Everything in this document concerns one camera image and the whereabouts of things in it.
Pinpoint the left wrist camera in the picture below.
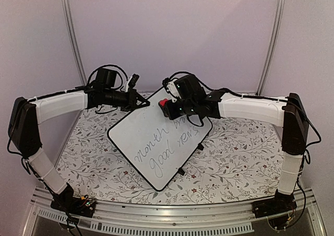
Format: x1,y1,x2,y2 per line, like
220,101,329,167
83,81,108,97
124,74,139,92

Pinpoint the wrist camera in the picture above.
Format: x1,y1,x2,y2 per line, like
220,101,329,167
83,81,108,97
162,78,180,99
124,74,139,92

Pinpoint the white whiteboard with black frame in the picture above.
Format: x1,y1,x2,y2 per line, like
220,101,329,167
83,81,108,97
108,88,213,192

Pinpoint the aluminium frame post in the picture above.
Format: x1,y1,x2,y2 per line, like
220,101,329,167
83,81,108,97
256,0,285,96
61,0,87,85

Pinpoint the left aluminium frame post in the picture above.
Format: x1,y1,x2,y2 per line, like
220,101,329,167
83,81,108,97
61,0,87,85

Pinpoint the right aluminium frame post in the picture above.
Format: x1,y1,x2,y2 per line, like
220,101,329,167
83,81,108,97
256,0,285,96

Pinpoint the red whiteboard eraser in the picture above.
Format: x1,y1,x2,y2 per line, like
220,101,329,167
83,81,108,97
159,99,168,107

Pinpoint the black whiteboard stand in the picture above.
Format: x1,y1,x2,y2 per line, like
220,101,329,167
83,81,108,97
177,143,204,176

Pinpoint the front aluminium rail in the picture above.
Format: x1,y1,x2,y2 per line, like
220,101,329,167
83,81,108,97
23,188,327,235

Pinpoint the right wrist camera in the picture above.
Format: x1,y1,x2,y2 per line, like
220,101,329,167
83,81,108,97
162,78,180,99

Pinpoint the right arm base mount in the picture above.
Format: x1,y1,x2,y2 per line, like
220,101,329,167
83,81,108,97
252,192,297,218

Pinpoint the floral patterned table mat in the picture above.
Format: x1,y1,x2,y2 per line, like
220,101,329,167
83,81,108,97
56,110,283,205

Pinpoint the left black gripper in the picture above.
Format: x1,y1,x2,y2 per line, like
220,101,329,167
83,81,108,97
104,88,150,113

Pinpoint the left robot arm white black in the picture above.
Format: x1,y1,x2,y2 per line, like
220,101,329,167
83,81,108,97
8,64,150,212

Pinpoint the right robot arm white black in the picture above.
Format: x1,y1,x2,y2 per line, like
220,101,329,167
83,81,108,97
159,73,315,213

